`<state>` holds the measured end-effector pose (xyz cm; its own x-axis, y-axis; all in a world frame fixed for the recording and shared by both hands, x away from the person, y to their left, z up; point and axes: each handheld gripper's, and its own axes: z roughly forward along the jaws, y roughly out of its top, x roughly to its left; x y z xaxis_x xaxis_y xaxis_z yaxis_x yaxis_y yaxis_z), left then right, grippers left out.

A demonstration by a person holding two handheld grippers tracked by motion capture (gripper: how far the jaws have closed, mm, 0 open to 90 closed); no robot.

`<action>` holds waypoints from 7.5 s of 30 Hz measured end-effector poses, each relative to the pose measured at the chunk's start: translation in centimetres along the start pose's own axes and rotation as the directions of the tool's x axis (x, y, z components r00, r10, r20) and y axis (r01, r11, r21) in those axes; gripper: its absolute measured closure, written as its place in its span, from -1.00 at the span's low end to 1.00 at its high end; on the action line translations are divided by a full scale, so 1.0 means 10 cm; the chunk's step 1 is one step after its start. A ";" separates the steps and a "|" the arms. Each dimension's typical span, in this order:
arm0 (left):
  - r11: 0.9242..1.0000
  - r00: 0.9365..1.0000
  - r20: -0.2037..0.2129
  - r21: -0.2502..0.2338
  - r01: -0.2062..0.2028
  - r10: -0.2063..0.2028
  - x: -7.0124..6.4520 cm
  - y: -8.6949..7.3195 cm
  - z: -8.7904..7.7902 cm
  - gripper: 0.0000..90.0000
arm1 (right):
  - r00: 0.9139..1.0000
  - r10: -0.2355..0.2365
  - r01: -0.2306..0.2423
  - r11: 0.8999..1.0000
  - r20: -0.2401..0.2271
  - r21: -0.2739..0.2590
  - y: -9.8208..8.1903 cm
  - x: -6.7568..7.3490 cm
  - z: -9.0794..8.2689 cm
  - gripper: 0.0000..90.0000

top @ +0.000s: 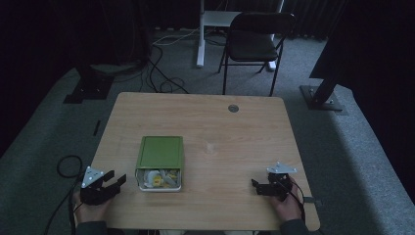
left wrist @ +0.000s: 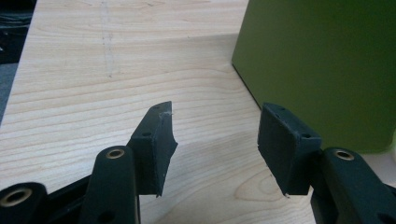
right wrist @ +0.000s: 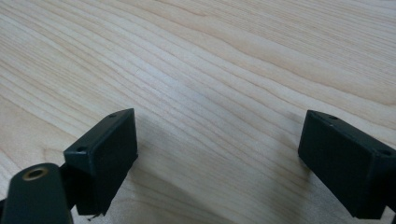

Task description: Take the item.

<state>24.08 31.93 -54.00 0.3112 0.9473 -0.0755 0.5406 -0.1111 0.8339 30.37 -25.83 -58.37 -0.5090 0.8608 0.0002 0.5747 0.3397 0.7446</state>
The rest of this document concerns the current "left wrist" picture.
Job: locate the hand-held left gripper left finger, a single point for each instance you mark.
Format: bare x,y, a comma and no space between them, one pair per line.
152,155

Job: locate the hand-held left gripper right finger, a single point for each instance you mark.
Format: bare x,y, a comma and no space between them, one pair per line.
285,155

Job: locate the olive green box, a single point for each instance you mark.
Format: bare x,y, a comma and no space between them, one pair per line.
320,68

